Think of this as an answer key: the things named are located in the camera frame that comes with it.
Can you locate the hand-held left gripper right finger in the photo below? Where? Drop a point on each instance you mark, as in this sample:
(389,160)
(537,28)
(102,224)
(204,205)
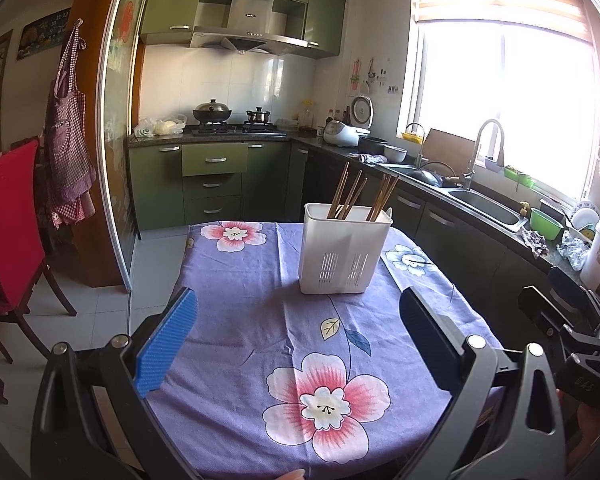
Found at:
(432,355)

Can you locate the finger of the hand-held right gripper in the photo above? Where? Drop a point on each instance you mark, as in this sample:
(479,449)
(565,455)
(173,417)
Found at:
(567,287)
(537,307)

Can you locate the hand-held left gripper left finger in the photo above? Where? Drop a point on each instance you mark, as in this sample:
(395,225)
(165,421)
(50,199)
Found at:
(167,340)

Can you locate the white plastic utensil holder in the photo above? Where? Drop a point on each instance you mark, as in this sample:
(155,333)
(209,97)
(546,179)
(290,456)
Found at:
(330,240)

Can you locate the wooden chopstick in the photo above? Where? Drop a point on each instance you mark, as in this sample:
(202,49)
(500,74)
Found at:
(382,197)
(340,187)
(392,189)
(378,195)
(337,199)
(387,192)
(352,190)
(357,194)

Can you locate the person's right hand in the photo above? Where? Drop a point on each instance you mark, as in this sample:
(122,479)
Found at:
(590,435)

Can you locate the person's left hand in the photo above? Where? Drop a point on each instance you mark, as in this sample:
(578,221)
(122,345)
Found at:
(294,475)

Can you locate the crumpled clear plastic bag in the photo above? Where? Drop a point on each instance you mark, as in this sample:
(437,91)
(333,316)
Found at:
(572,252)

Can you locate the white plastic bucket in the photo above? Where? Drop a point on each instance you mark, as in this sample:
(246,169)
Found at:
(597,260)

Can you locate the patterned rag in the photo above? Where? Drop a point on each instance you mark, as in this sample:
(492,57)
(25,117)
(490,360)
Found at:
(535,244)

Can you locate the green plastic basin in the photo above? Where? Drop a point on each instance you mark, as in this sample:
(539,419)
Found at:
(545,222)

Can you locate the white patterned plate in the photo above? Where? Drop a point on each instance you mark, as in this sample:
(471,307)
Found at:
(582,212)

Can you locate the yellow tap knob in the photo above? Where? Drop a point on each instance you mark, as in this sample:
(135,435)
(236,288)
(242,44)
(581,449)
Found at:
(523,206)

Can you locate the purple floral tablecloth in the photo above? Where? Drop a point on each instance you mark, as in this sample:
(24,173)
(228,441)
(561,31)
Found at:
(260,310)

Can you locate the steel sink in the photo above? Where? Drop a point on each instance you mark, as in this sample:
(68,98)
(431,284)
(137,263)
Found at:
(485,207)

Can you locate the small green tray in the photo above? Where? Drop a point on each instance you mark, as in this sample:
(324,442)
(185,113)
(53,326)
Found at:
(517,176)

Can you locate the chrome faucet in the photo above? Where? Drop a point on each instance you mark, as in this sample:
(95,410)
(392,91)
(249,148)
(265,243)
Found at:
(476,155)

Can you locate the wooden cutting board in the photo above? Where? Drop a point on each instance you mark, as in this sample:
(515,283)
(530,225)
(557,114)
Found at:
(445,147)

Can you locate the open green drawer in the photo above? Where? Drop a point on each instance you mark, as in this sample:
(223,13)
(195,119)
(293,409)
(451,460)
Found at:
(215,160)

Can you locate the red covered wooden chair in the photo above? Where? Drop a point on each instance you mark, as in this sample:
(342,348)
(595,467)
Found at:
(10,230)

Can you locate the kitchen window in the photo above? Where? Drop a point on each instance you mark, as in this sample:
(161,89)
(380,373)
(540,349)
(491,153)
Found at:
(505,100)

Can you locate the white bowl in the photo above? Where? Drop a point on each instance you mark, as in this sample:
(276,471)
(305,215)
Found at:
(395,154)

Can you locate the dark crumpled cloth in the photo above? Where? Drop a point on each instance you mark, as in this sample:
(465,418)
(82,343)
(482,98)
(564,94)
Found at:
(372,159)

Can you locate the checked apron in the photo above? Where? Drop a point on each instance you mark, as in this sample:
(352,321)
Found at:
(67,160)

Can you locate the white plastic bag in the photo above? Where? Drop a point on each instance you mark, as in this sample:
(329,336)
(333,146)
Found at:
(142,131)

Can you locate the plastic bag with pale food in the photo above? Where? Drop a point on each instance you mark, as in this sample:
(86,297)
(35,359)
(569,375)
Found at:
(167,126)

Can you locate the black inner pot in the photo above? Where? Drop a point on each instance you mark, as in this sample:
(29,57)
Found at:
(372,144)

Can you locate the black gas stove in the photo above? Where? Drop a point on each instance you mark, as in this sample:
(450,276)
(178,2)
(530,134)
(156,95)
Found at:
(240,130)

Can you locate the dark wok with lid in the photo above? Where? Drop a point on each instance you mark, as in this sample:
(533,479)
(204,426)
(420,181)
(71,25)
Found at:
(211,112)

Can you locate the white rice cooker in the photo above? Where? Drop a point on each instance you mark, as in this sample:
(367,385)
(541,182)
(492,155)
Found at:
(342,134)

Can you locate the small dark pot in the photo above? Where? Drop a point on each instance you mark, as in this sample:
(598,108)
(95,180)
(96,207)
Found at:
(258,116)

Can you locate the round white cooker lid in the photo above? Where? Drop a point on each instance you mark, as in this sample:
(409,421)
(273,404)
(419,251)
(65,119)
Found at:
(362,112)

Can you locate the row of dark bottles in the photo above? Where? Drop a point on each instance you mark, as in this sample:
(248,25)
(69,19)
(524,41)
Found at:
(337,119)

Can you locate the clear glass jar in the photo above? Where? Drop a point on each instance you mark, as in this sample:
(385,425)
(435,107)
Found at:
(306,115)

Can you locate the striped window blind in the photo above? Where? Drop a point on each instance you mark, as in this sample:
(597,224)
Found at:
(500,5)

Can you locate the steel range hood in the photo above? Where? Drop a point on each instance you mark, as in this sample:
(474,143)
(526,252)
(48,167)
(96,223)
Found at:
(250,35)

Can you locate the green upper kitchen cabinets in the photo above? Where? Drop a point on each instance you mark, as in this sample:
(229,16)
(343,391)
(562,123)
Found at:
(172,5)

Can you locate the wall hooks with utensils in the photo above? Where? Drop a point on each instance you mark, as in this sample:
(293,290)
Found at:
(356,77)

